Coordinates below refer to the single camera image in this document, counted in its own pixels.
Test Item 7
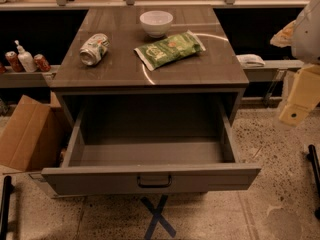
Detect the green jalapeno chip bag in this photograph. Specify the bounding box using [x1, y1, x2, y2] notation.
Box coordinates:
[134, 30, 206, 71]

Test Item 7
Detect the grey cabinet with wooden top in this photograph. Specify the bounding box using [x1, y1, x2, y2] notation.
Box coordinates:
[49, 4, 250, 125]

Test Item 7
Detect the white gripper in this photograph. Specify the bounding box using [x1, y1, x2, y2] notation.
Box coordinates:
[270, 0, 320, 127]

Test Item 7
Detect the black bar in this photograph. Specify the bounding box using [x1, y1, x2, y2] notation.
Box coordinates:
[306, 144, 320, 220]
[0, 176, 14, 240]

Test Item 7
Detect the red soda can right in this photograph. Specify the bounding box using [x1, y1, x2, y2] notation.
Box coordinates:
[34, 54, 51, 72]

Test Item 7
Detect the grey side shelf right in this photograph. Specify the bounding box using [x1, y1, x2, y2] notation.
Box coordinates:
[244, 60, 303, 82]

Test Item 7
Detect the white ceramic bowl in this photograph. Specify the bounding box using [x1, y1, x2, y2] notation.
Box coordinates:
[139, 11, 173, 38]

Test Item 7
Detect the red soda can left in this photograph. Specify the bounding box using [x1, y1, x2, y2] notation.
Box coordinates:
[5, 51, 23, 72]

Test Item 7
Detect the white pump bottle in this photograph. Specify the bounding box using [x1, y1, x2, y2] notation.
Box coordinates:
[15, 40, 37, 73]

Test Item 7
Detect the grey side shelf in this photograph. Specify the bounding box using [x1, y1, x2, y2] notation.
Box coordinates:
[0, 65, 59, 88]
[244, 60, 303, 82]

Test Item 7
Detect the crushed green white soda can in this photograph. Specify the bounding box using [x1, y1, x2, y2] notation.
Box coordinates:
[79, 33, 110, 66]

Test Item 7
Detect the brown cardboard box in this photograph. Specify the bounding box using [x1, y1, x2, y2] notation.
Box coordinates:
[0, 95, 64, 172]

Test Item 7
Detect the open grey top drawer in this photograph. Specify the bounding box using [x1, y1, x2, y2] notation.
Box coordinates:
[42, 96, 261, 196]

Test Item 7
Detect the red soda can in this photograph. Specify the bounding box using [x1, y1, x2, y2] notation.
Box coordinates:
[34, 54, 51, 72]
[5, 51, 23, 72]

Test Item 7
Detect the black bar left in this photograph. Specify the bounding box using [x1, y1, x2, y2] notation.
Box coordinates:
[0, 176, 14, 240]

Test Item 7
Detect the white folded cloth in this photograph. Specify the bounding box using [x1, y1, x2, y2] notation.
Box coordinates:
[237, 54, 265, 67]

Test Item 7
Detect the grey side shelf left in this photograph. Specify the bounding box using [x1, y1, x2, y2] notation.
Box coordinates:
[0, 65, 59, 88]

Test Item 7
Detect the black bar right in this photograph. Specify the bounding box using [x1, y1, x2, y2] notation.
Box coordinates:
[306, 144, 320, 220]

